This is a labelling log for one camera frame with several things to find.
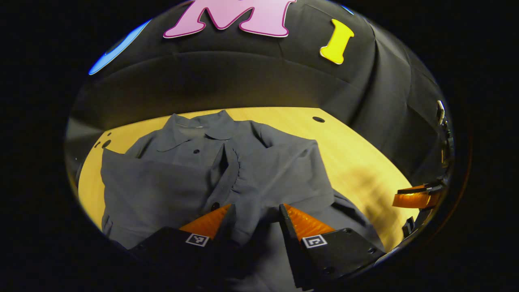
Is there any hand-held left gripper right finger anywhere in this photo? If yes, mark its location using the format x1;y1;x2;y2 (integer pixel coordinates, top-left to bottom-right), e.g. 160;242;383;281
278;204;386;290

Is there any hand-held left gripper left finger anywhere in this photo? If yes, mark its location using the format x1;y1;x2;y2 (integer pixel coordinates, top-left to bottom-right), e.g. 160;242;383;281
129;204;244;284

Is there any grey button shirt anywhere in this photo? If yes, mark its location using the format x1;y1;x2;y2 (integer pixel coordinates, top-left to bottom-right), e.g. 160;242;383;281
99;109;386;292

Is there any black backdrop cloth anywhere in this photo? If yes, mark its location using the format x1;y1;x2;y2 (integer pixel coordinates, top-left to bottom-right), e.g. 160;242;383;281
65;0;453;191

